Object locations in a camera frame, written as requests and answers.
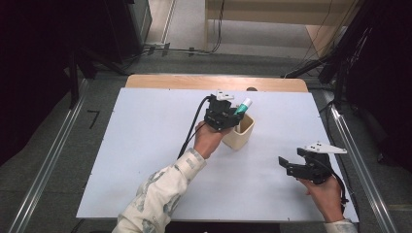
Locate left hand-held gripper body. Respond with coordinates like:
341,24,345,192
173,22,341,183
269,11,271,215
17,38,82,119
203,89,239,132

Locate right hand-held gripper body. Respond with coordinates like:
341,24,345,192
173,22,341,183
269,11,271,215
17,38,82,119
295,141,348,185

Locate green and white glue stick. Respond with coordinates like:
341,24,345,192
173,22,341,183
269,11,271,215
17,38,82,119
233,97,254,117

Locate beige square cup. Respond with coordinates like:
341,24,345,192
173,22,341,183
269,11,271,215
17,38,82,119
221,113,257,151

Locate person's left hand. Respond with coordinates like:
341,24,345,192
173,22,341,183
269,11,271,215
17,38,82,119
192,120,233,160

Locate person's right hand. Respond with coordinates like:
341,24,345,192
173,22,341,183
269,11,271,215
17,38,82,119
296,176,345,224

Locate wooden table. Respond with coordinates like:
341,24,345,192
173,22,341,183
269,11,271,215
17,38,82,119
124,74,309,93

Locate white board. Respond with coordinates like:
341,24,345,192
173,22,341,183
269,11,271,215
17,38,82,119
76,86,360,224

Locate black stand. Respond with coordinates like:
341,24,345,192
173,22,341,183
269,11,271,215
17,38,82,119
281,18,373,113
64,45,127,110

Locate light wooden furniture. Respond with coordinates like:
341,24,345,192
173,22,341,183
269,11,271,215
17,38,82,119
205,0,362,60

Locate dark cabinet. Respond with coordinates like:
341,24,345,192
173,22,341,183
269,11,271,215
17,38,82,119
103,0,154,64

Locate dark curtain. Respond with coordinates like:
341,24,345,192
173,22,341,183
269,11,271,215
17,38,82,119
0,0,77,167

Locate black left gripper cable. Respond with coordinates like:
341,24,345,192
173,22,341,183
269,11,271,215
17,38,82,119
177,94,214,160

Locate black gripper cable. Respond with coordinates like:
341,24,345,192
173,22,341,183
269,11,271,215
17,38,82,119
177,94,214,160
319,157,350,216

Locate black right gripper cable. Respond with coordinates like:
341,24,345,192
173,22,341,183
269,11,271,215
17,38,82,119
319,157,350,216

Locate metal floor rail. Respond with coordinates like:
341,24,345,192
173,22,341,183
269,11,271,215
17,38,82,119
8,77,90,233
323,90,400,233

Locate black floor cables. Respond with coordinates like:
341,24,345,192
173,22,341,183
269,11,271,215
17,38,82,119
122,0,226,66

